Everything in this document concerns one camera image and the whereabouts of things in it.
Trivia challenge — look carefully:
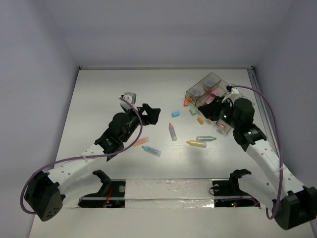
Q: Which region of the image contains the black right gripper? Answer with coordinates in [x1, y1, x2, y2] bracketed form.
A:
[197, 96, 240, 129]

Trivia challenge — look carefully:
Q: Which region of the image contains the pink cap glue bottle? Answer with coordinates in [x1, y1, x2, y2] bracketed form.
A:
[205, 90, 218, 104]

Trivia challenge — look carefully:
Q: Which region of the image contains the orange tip grey highlighter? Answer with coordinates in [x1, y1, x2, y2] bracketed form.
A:
[168, 123, 177, 141]

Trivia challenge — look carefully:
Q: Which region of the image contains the paper clip jar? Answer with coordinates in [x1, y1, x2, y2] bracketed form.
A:
[191, 89, 202, 98]
[204, 80, 215, 91]

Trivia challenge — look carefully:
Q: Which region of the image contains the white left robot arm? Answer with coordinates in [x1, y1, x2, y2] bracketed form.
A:
[20, 100, 161, 222]

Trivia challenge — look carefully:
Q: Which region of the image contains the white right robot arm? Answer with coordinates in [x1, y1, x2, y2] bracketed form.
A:
[198, 97, 317, 230]

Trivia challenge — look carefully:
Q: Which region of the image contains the yellow-orange highlighter cap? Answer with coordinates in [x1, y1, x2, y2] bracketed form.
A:
[197, 117, 204, 124]

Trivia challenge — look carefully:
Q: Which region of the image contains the green highlighter cap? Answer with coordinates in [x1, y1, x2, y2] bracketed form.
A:
[189, 108, 197, 116]

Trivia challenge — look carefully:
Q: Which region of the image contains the clear four-compartment organizer tray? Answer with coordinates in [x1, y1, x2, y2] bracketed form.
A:
[185, 72, 255, 133]

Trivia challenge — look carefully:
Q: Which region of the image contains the blue highlighter cap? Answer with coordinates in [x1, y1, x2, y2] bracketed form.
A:
[171, 111, 180, 118]

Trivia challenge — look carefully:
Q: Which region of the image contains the green uncapped highlighter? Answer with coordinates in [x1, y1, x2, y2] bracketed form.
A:
[196, 136, 216, 142]

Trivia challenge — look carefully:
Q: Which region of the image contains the blue highlighter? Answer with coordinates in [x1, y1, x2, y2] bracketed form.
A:
[142, 146, 161, 157]

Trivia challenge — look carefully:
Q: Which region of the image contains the yellow highlighter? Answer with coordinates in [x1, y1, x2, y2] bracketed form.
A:
[186, 140, 207, 148]

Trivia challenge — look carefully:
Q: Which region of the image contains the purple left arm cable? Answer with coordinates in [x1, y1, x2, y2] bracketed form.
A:
[20, 98, 144, 214]

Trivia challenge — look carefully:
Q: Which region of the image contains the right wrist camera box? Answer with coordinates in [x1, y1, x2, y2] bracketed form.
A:
[221, 84, 240, 103]

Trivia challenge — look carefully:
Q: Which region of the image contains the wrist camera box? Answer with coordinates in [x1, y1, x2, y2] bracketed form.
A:
[119, 92, 137, 111]
[221, 84, 240, 103]

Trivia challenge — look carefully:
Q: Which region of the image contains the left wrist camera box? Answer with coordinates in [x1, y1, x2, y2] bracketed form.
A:
[119, 92, 137, 111]

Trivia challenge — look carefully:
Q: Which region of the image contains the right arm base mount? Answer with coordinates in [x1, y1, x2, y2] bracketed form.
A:
[209, 169, 260, 208]

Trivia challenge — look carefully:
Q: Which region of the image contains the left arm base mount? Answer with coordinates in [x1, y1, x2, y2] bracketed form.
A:
[78, 170, 126, 208]

